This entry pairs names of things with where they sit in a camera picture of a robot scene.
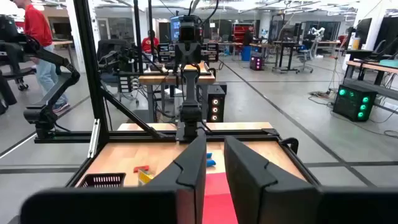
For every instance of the computer tower pink lights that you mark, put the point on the computer tower pink lights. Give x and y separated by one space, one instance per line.
219 93

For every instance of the blue bin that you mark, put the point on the blue bin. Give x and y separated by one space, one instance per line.
246 53

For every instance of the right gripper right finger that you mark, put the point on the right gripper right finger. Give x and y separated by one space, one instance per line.
248 180

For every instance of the yellow crayon box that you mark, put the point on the yellow crayon box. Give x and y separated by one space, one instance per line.
143 178

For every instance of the grey office chair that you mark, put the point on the grey office chair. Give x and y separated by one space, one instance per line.
305 57

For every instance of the white robot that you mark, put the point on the white robot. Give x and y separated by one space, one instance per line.
317 32

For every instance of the black mesh basket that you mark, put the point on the black mesh basket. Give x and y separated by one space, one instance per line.
102 175

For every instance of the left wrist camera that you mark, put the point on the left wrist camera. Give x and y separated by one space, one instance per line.
188 31

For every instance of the person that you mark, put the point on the person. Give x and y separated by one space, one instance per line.
37 25
150 43

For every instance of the silver aluminium bracket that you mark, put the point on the silver aluminium bracket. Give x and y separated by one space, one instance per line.
94 137

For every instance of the red eraser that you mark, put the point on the red eraser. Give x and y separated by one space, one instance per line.
141 169

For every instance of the black frame clamp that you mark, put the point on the black frame clamp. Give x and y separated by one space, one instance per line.
289 140

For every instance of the blue-lit monitor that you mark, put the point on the blue-lit monitor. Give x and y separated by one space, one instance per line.
175 29

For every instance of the red translucent plastic tray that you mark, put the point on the red translucent plastic tray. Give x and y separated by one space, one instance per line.
217 199

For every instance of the computer tower green lights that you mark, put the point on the computer tower green lights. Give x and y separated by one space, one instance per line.
348 105

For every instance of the black aluminium frame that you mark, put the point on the black aluminium frame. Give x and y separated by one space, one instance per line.
90 62

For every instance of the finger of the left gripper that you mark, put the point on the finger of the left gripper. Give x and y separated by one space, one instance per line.
194 54
183 54

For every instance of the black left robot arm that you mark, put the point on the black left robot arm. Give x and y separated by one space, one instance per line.
190 93

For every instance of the small tower purple lights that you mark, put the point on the small tower purple lights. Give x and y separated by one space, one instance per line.
256 63

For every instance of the wooden desk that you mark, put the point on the wooden desk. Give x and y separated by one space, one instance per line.
161 79

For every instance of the red tool cabinet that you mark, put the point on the red tool cabinet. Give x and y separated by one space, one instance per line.
242 32

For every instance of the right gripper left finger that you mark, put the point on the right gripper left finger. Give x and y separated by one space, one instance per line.
186 174

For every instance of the wooden workbench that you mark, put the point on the wooden workbench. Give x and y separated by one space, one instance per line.
370 67

